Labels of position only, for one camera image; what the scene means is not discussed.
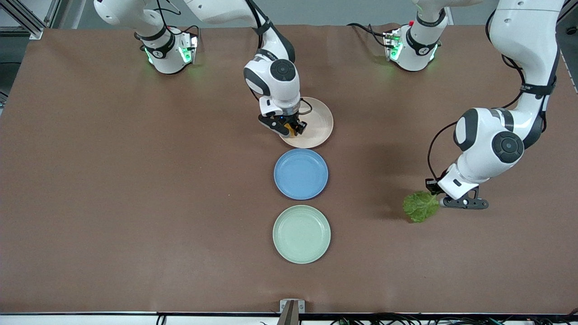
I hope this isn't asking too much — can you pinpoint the green lettuce leaf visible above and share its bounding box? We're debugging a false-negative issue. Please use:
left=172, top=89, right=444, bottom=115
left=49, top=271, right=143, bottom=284
left=403, top=190, right=441, bottom=223

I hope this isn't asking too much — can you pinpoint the beige round plate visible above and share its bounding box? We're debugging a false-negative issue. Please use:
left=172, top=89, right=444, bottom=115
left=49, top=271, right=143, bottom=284
left=279, top=97, right=334, bottom=149

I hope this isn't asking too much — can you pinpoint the blue round plate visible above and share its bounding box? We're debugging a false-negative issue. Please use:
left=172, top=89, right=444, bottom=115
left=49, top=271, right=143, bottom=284
left=274, top=149, right=329, bottom=200

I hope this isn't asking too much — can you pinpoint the pale green round plate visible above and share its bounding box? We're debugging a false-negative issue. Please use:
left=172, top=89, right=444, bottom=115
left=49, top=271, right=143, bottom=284
left=272, top=205, right=331, bottom=265

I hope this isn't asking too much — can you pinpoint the brown table cover sheet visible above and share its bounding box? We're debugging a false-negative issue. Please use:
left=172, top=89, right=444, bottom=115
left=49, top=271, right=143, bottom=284
left=0, top=23, right=578, bottom=315

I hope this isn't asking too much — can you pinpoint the black right arm base cable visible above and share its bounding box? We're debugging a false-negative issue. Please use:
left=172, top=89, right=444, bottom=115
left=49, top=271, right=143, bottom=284
left=156, top=0, right=201, bottom=46

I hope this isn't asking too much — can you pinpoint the black arm base cable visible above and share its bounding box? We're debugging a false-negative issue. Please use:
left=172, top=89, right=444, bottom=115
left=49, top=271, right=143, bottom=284
left=156, top=0, right=201, bottom=46
left=347, top=22, right=390, bottom=48

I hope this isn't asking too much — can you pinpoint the black left arm base cable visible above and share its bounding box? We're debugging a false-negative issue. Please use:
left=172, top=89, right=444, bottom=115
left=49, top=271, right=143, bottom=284
left=347, top=22, right=390, bottom=48

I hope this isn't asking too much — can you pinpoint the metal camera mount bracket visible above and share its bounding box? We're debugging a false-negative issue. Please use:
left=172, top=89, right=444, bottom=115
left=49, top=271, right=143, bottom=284
left=280, top=299, right=306, bottom=325

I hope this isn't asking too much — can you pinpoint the aluminium frame profile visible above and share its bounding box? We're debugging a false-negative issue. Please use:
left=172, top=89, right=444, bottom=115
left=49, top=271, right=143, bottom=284
left=0, top=0, right=61, bottom=40

